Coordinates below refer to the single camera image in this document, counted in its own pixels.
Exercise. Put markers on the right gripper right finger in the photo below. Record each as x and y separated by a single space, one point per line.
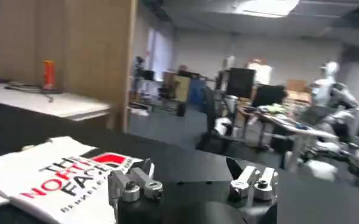
252 182

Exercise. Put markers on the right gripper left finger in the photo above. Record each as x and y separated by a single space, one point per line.
142 182

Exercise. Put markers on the white t-shirt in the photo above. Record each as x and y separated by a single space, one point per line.
45 176

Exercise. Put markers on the black tablecloth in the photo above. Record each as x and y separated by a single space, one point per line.
191 164

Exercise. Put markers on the white standing desk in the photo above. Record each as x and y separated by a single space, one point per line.
298 134

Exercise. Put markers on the black office chair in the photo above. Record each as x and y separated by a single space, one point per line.
211 121

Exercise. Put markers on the pale green bundle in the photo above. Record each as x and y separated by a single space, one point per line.
272 109

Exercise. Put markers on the black display screen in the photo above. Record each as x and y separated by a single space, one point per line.
269 95

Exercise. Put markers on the black monitor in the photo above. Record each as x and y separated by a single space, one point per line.
240 82

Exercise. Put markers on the white side table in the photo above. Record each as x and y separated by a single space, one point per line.
60 105

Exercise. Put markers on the white wheeled humanoid robot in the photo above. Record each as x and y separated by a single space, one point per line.
328 91

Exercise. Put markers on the red snack can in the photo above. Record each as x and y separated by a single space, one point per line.
49 74

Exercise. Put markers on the ceiling light panel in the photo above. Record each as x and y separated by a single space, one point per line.
267 7

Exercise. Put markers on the wooden partition wall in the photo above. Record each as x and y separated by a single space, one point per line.
87 45

